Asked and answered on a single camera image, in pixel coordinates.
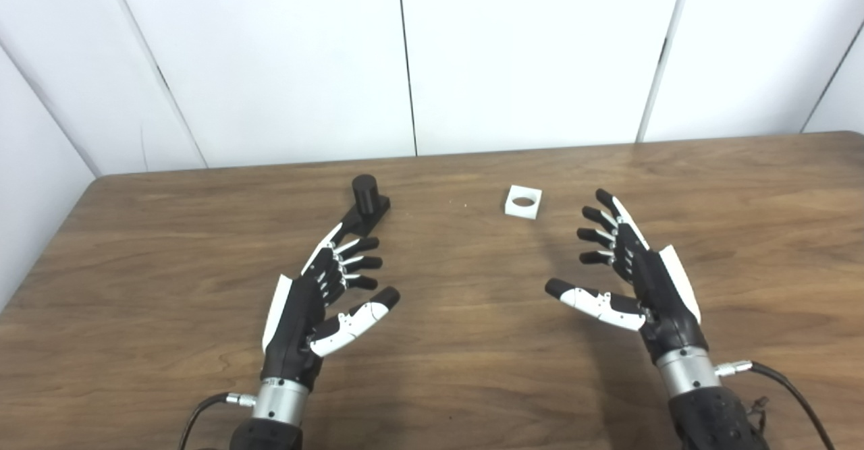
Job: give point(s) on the white square piece with hole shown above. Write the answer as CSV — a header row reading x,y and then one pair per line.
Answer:
x,y
521,212

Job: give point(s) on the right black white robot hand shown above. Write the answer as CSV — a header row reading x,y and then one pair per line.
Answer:
x,y
668,301

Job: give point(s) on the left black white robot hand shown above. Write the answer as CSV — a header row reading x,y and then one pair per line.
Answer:
x,y
293,328

